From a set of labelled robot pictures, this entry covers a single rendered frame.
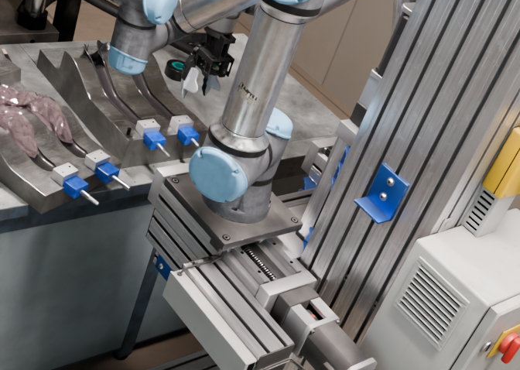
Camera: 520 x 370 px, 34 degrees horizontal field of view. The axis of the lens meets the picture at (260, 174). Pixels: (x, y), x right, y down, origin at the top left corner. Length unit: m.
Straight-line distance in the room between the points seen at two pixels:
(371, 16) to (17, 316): 2.81
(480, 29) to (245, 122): 0.44
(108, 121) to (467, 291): 1.10
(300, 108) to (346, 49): 1.97
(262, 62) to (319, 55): 3.41
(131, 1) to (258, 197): 0.48
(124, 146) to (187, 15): 0.62
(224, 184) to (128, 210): 0.78
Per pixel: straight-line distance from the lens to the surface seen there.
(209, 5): 1.65
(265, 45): 1.46
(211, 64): 2.11
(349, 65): 4.73
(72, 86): 2.40
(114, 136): 2.24
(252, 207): 1.76
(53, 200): 2.03
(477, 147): 1.55
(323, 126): 2.75
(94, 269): 2.43
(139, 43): 1.62
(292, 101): 2.82
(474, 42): 1.53
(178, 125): 2.26
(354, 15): 4.69
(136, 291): 2.61
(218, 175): 1.57
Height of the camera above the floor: 2.07
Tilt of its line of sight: 32 degrees down
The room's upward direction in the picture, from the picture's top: 21 degrees clockwise
